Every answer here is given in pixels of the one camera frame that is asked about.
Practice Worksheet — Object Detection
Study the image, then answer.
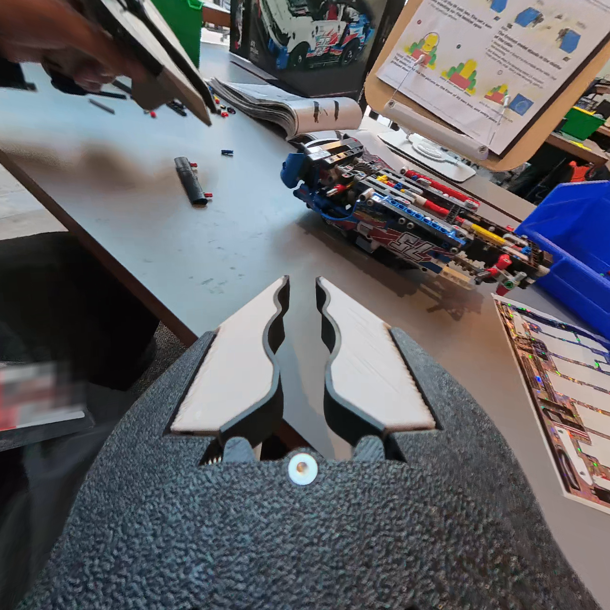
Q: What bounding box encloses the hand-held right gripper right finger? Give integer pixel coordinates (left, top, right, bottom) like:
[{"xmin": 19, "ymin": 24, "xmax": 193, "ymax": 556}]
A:
[{"xmin": 315, "ymin": 276, "xmax": 437, "ymax": 450}]

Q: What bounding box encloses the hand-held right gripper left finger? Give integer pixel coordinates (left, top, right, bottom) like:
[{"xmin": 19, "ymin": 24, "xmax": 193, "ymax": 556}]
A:
[{"xmin": 170, "ymin": 275, "xmax": 290, "ymax": 449}]

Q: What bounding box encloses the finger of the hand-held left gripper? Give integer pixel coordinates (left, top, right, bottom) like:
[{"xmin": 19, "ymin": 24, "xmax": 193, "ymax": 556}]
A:
[
  {"xmin": 98, "ymin": 0, "xmax": 213, "ymax": 127},
  {"xmin": 142, "ymin": 0, "xmax": 218, "ymax": 115}
]

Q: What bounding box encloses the pile of small toy bricks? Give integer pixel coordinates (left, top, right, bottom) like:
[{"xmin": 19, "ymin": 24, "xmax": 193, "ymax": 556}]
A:
[{"xmin": 143, "ymin": 93, "xmax": 237, "ymax": 119}]

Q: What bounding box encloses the instruction booklet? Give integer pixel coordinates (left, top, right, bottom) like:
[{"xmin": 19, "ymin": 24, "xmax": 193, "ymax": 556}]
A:
[{"xmin": 207, "ymin": 78, "xmax": 364, "ymax": 143}]

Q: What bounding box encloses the long black toy connector assembly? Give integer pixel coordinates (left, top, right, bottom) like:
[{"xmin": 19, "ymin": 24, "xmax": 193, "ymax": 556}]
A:
[{"xmin": 174, "ymin": 156, "xmax": 214, "ymax": 207}]

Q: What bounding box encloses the partly built toy car model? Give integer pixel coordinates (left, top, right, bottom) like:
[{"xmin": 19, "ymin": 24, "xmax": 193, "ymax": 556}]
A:
[{"xmin": 280, "ymin": 134, "xmax": 554, "ymax": 292}]

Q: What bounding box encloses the wood-edged office desk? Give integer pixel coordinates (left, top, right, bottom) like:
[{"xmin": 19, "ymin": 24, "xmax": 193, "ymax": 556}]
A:
[{"xmin": 546, "ymin": 125, "xmax": 610, "ymax": 166}]

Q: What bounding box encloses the person's left hand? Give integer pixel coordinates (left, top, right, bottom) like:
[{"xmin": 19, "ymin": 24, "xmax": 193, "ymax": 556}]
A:
[{"xmin": 0, "ymin": 0, "xmax": 148, "ymax": 93}]

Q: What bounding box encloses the green plastic bin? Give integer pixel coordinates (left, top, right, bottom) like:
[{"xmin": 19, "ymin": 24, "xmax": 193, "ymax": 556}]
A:
[
  {"xmin": 152, "ymin": 0, "xmax": 205, "ymax": 67},
  {"xmin": 560, "ymin": 106, "xmax": 606, "ymax": 141}
]

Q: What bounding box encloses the black toy car set box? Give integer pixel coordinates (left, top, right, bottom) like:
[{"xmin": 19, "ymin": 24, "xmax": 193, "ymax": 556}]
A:
[{"xmin": 229, "ymin": 0, "xmax": 407, "ymax": 99}]

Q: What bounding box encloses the person's lap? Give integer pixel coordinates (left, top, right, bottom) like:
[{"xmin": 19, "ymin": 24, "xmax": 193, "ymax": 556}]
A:
[{"xmin": 0, "ymin": 233, "xmax": 160, "ymax": 610}]

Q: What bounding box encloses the shiny sticker sheet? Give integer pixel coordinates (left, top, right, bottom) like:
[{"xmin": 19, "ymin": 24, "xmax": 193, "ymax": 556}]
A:
[{"xmin": 492, "ymin": 294, "xmax": 610, "ymax": 515}]

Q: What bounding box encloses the wooden document stand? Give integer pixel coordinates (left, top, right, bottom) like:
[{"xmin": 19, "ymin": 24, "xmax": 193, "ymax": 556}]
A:
[{"xmin": 363, "ymin": 0, "xmax": 610, "ymax": 183}]

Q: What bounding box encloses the blue plastic bin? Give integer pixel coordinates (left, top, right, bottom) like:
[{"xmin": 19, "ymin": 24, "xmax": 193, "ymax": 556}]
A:
[{"xmin": 515, "ymin": 180, "xmax": 610, "ymax": 326}]

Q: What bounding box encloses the printed instruction sheet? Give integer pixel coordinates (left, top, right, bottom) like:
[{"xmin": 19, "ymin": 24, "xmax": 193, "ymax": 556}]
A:
[{"xmin": 376, "ymin": 0, "xmax": 610, "ymax": 157}]

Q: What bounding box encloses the orange object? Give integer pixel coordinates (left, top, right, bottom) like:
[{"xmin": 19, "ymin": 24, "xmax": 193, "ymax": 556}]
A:
[{"xmin": 568, "ymin": 159, "xmax": 610, "ymax": 183}]

